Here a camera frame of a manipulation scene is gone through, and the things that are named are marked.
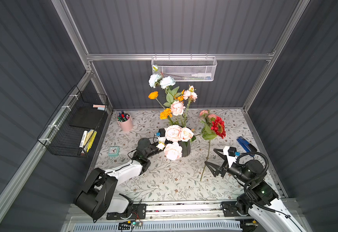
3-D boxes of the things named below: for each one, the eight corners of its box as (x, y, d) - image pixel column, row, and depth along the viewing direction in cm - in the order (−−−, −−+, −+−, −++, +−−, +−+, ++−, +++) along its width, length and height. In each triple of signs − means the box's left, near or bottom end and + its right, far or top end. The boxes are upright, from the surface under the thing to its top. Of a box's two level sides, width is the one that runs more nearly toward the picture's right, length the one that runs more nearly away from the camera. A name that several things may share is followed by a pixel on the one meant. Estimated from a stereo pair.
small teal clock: (108, 156, 96) (107, 154, 94) (111, 148, 100) (109, 146, 98) (118, 156, 96) (116, 154, 94) (120, 148, 100) (119, 146, 98)
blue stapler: (252, 157, 95) (255, 153, 91) (235, 141, 103) (238, 137, 99) (255, 154, 96) (259, 151, 92) (239, 139, 104) (241, 135, 100)
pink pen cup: (121, 131, 109) (115, 120, 98) (123, 122, 114) (118, 110, 104) (131, 131, 109) (127, 120, 98) (133, 122, 114) (129, 110, 104)
